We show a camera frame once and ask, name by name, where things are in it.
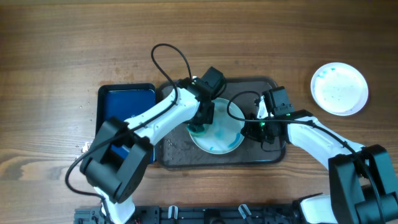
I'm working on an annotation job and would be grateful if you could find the blue water tray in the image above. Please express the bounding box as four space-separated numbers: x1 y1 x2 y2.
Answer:
95 82 157 165

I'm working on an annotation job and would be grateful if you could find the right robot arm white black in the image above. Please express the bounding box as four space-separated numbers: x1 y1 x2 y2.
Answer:
241 110 397 224

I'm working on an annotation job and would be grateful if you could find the white plate front stained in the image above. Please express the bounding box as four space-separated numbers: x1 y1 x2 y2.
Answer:
189 98 244 154

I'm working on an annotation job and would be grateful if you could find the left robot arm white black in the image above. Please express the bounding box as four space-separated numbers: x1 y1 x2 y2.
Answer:
80 78 224 223

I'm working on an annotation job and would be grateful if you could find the dark brown serving tray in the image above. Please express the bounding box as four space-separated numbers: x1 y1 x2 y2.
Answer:
155 77 285 170

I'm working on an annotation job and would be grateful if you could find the green yellow sponge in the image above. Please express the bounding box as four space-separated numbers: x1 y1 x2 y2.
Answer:
186 124 208 136

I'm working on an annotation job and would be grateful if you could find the white plate stained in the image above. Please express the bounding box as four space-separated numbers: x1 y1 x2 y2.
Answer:
310 62 369 116
189 98 244 154

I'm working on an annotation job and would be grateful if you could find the white plate back stained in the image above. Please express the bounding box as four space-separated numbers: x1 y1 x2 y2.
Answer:
310 62 369 116

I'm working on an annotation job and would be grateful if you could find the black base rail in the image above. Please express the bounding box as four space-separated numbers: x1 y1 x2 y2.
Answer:
73 203 352 224

